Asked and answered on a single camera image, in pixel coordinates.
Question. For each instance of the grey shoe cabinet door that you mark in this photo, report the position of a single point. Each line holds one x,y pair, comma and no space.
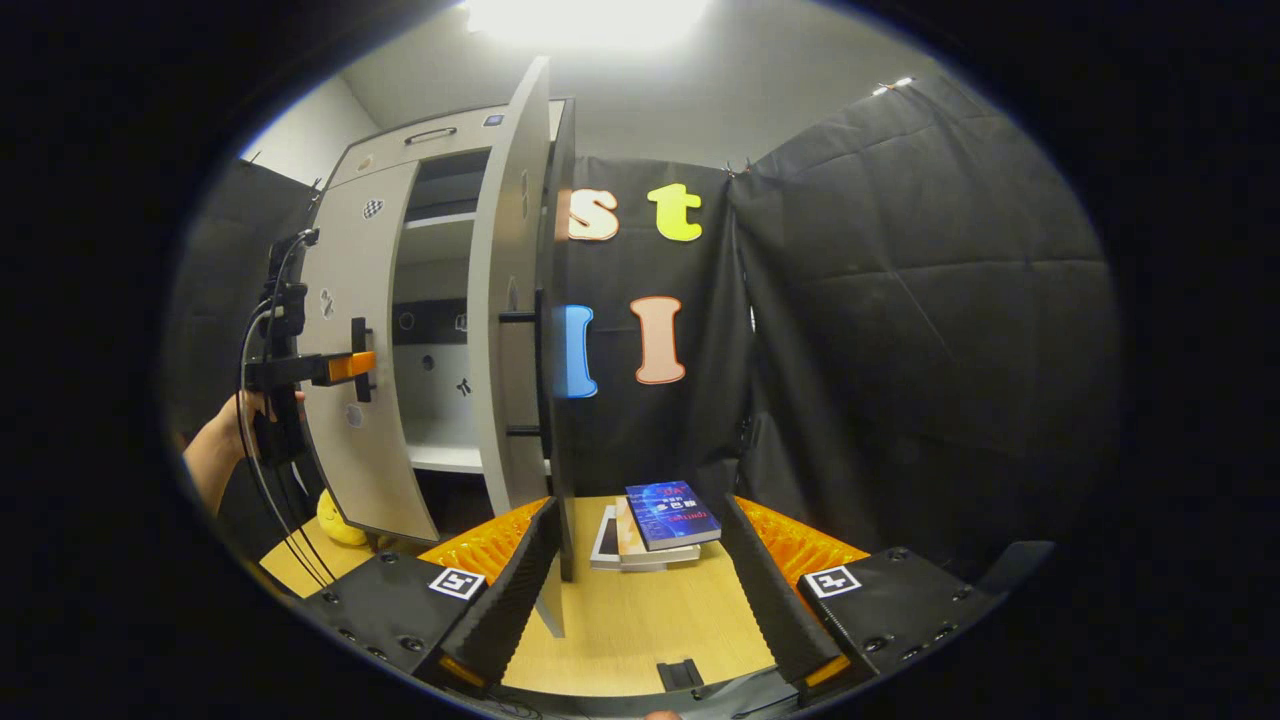
505,300
375,260

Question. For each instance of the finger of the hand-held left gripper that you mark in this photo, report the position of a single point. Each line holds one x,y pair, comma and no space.
350,366

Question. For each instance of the yellow plush toy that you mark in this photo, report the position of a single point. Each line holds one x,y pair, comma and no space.
340,525

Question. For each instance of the white cover book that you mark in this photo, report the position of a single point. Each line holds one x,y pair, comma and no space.
605,540

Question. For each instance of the grey double-door shoe cabinet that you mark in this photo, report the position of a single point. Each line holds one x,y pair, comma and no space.
400,158

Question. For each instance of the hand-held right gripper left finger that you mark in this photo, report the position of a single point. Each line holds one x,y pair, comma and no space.
510,610

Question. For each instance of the ceiling light panel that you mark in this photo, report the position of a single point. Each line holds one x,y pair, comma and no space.
585,20

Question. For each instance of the black backdrop cloth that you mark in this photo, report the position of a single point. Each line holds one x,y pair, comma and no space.
900,350

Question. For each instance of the tan cover book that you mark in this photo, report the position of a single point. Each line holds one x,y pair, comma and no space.
628,535

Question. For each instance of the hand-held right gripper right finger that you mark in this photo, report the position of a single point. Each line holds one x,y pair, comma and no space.
775,610

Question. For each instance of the white cabinet shelf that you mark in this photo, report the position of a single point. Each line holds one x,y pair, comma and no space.
440,220
445,458

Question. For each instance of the blue cover book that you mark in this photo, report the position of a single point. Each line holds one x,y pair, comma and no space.
672,515

